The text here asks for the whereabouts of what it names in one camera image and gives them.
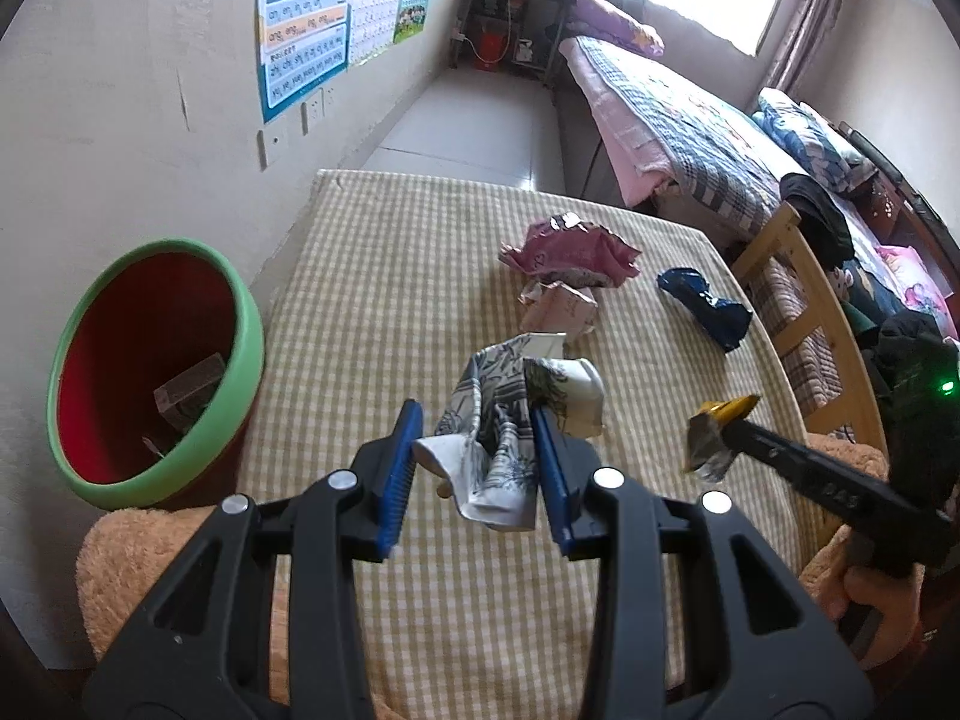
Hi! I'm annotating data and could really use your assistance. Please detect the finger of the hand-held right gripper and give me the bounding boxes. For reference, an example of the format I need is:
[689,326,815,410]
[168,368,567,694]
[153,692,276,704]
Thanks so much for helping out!
[739,420,895,542]

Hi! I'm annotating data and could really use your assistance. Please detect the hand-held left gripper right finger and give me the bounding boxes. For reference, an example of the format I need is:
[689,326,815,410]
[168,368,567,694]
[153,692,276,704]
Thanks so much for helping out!
[531,406,876,720]

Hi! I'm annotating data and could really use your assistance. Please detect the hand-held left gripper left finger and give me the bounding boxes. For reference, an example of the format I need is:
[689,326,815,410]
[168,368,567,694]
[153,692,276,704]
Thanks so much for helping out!
[82,397,425,720]

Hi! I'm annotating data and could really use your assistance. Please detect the grey printed paper cup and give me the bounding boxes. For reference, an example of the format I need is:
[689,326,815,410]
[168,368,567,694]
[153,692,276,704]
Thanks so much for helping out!
[412,334,542,533]

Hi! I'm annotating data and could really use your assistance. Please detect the gold silver wrapper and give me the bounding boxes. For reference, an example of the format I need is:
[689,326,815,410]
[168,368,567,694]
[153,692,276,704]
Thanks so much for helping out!
[681,394,762,482]

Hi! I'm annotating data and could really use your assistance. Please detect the red bin with green rim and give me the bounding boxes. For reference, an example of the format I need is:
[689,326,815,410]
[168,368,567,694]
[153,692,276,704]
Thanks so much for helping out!
[46,238,267,512]

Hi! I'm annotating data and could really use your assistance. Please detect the person's right hand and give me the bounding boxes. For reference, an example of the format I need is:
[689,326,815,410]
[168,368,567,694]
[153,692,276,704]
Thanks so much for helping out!
[838,568,929,674]

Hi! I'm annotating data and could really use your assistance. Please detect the plaid chair cushion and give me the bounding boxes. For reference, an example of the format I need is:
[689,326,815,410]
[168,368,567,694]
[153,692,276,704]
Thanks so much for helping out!
[750,262,856,436]

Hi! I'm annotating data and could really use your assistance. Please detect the crushed pink white carton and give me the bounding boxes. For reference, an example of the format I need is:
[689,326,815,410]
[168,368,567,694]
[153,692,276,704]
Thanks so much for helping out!
[517,281,599,338]

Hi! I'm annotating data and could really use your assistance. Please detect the pink cartoon pillow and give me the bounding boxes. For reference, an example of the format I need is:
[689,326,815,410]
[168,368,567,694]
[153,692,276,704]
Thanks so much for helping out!
[874,244,950,316]

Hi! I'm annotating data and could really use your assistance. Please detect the crumpled dark blue packet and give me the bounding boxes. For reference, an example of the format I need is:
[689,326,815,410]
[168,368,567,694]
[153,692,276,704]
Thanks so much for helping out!
[658,266,753,353]

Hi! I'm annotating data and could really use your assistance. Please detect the crumpled pink packet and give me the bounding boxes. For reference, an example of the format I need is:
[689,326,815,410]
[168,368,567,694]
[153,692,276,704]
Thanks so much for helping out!
[499,211,644,290]

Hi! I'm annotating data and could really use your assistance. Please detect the wooden chair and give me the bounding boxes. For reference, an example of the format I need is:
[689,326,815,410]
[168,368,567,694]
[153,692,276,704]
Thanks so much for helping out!
[731,201,890,458]

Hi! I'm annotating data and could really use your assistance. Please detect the black garment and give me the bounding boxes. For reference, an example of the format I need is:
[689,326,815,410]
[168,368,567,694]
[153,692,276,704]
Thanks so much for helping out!
[780,174,856,271]

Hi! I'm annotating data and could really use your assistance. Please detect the dark headboard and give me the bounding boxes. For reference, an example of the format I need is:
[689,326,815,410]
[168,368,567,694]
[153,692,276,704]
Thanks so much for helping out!
[840,120,960,256]

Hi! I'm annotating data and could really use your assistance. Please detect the tan plush blanket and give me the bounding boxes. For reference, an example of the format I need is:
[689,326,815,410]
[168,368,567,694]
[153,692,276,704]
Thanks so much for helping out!
[75,431,893,706]

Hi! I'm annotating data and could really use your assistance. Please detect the blue white patterned duvet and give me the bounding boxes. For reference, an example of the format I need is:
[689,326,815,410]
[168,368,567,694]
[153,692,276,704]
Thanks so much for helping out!
[752,86,875,192]

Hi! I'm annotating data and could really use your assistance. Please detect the pink blanket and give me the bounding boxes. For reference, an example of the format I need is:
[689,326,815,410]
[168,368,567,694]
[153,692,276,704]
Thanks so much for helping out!
[561,37,676,203]

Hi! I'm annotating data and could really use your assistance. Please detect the bed with plaid quilt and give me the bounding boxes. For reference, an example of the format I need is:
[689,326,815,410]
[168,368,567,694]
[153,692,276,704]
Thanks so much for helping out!
[561,36,818,233]

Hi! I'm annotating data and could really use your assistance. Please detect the red bucket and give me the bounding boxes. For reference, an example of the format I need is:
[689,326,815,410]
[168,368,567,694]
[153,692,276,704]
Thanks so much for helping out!
[474,22,507,68]

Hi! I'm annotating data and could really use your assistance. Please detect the mauve curtain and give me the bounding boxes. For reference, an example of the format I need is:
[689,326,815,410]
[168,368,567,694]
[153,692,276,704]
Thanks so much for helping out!
[765,0,852,95]

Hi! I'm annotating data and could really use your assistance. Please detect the purple pillow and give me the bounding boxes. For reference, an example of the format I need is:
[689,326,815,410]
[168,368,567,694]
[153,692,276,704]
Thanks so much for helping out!
[574,0,666,57]

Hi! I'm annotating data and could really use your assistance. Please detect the white wall switch plate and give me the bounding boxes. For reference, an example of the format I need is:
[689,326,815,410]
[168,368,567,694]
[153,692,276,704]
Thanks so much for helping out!
[257,127,290,172]

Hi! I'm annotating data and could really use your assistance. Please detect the white wall socket plate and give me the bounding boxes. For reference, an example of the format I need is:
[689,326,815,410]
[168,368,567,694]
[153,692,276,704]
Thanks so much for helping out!
[301,86,336,136]

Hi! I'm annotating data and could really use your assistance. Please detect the large blue striped wall poster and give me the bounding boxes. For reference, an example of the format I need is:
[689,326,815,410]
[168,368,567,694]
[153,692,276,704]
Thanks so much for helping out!
[257,0,353,125]

